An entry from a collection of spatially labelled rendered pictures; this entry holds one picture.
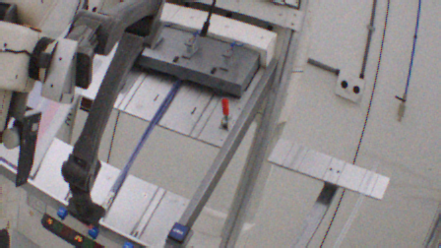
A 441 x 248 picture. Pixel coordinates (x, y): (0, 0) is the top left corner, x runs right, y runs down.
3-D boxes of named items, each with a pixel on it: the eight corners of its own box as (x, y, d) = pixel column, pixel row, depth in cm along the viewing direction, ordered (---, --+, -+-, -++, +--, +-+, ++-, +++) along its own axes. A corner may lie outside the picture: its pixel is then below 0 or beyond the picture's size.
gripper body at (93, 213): (76, 194, 190) (71, 178, 184) (106, 212, 187) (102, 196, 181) (67, 212, 186) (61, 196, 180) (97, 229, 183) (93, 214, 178)
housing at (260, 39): (266, 84, 233) (267, 49, 222) (117, 39, 246) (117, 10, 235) (276, 65, 238) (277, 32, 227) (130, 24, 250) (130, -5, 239)
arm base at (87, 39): (43, 42, 131) (90, 55, 129) (62, 18, 137) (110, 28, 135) (42, 75, 137) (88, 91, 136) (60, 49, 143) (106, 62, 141)
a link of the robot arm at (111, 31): (141, -20, 181) (177, -12, 180) (122, 28, 186) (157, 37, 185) (74, 12, 139) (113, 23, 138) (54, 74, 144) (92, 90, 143)
